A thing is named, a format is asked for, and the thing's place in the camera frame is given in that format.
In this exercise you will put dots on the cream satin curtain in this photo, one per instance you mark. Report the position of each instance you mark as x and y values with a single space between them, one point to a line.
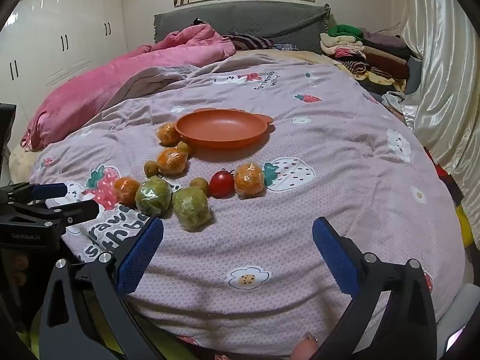
442 75

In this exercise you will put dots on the pink quilt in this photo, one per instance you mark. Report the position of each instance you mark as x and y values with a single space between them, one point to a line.
93 90

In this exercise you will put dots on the white wardrobe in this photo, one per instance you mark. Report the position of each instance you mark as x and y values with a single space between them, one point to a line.
63 30

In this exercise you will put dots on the green citrus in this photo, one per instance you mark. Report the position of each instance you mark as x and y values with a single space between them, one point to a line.
153 197
191 208

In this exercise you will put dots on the orange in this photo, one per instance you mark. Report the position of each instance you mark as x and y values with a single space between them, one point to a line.
171 161
249 180
126 191
167 134

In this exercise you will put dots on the pile of folded clothes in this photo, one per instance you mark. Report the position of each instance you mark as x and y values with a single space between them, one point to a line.
375 56

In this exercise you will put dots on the strawberry printed blanket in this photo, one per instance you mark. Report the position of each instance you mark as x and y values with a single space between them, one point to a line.
300 202

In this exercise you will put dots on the person's left hand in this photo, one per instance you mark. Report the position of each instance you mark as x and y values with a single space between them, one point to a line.
17 262

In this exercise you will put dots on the yellow-green garment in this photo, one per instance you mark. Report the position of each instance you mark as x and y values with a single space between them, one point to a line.
33 345

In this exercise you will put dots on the orange plate with ears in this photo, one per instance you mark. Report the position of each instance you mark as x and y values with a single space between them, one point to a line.
221 127

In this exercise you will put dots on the person's right hand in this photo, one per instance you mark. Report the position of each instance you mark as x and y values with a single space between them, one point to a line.
304 347

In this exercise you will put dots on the grey padded headboard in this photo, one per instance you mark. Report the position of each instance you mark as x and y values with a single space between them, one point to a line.
262 22

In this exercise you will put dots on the dark striped cloth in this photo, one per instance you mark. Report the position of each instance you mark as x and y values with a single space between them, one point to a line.
249 41

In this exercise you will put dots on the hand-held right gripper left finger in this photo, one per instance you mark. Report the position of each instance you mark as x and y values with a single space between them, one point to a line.
140 257

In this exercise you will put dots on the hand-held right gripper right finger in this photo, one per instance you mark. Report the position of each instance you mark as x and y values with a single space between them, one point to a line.
335 258

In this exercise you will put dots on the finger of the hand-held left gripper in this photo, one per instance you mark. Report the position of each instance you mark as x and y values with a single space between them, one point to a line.
48 190
80 210

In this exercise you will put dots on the small brown kiwi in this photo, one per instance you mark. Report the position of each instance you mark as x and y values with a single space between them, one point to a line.
183 147
199 185
152 167

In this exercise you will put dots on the red tomato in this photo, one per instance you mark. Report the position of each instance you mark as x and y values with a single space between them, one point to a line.
221 183

